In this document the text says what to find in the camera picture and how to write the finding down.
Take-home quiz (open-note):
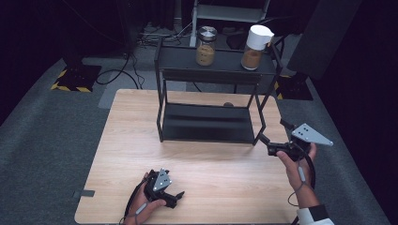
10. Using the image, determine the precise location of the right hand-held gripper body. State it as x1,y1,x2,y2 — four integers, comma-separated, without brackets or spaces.
267,123,335,162

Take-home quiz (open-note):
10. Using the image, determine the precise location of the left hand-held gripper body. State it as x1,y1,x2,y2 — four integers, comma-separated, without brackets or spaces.
143,167,178,210

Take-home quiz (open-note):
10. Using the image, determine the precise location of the black metal two-tier shelf rack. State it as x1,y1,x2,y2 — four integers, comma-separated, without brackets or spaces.
153,38,284,147

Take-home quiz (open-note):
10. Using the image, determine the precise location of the glass jar with white lid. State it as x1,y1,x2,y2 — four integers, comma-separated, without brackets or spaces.
240,24,276,71

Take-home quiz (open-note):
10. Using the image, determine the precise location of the glass jar with metal lid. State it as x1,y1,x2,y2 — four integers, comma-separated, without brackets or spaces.
194,25,219,68

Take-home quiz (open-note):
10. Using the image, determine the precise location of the person's left hand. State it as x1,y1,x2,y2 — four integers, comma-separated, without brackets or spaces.
122,172,167,225

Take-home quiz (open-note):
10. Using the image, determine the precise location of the person's right hand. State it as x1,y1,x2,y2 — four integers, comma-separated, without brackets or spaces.
276,142,318,192

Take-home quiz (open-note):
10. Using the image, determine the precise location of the black base with yellow stripes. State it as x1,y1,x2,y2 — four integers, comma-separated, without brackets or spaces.
273,74,314,101
50,64,103,94

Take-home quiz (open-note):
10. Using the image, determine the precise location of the black tape strip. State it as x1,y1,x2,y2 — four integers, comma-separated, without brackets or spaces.
72,188,96,199

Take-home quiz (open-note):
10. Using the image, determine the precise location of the grey upright panel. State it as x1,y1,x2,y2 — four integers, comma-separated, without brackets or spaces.
286,0,364,81

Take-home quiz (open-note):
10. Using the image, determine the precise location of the white metal stand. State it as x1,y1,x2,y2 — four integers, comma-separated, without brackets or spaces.
189,0,272,48

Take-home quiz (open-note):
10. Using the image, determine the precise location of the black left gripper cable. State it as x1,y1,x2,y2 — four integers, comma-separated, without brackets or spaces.
118,177,150,225

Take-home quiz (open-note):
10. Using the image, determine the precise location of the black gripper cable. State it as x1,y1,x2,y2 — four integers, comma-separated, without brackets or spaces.
118,177,150,225
286,141,317,208

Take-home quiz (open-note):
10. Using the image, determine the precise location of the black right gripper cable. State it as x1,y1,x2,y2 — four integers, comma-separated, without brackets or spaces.
286,141,317,208

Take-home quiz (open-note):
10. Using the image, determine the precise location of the black floor cable loop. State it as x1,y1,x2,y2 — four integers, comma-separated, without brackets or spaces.
95,52,145,91

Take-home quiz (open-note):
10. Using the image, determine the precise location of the bundle of floor cables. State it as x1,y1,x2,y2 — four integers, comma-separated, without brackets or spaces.
137,21,195,49

